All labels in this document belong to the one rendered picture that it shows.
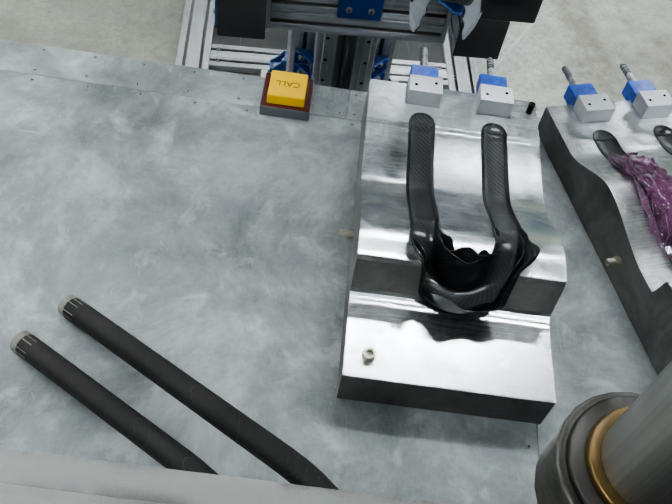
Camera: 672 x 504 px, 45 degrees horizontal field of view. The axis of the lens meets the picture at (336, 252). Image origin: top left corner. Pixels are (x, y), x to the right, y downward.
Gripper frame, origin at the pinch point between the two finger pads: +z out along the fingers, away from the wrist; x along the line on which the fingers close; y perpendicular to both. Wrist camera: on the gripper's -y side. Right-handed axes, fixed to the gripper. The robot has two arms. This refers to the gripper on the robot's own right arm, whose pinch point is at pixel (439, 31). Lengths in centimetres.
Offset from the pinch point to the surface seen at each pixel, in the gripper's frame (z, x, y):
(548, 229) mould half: 9.2, -16.7, -25.6
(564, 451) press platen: -28, -2, -74
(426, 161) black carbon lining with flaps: 12.9, -1.0, -12.9
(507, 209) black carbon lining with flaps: 12.0, -12.2, -20.6
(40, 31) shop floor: 101, 106, 106
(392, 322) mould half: 14.9, 2.5, -39.5
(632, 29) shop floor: 101, -92, 154
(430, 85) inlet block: 9.2, -0.6, -0.7
